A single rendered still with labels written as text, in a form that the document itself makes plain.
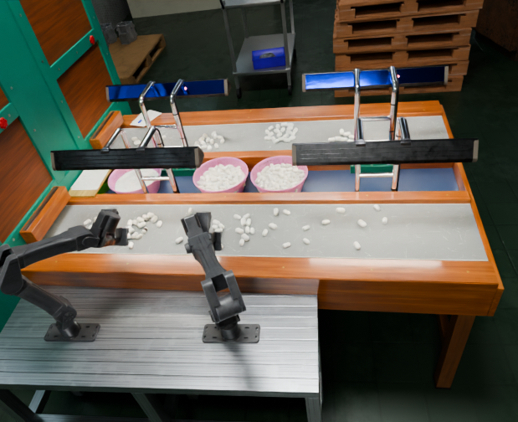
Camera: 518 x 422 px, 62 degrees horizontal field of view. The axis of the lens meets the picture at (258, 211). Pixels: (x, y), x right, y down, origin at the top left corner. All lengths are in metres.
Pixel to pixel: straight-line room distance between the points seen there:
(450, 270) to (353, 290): 0.33
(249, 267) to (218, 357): 0.34
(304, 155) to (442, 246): 0.61
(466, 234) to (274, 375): 0.88
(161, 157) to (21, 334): 0.85
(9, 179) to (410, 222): 1.61
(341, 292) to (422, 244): 0.36
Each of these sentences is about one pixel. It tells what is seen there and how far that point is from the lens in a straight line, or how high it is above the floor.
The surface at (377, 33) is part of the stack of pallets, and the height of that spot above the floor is 0.56.
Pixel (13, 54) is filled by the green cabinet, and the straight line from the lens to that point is 2.13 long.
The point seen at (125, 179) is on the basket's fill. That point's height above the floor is 0.73.
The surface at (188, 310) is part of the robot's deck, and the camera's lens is 1.67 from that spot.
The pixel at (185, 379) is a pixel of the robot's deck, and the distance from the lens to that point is 1.53.
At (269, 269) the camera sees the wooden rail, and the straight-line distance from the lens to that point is 1.60.
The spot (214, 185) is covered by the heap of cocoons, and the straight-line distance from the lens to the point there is 2.06.
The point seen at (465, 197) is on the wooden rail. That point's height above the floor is 0.76.
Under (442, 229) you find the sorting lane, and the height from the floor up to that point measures 0.74.
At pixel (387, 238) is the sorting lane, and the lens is 1.73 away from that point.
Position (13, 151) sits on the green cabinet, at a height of 1.11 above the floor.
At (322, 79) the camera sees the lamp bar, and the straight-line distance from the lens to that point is 2.04.
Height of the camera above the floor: 1.98
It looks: 42 degrees down
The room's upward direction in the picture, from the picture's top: 10 degrees counter-clockwise
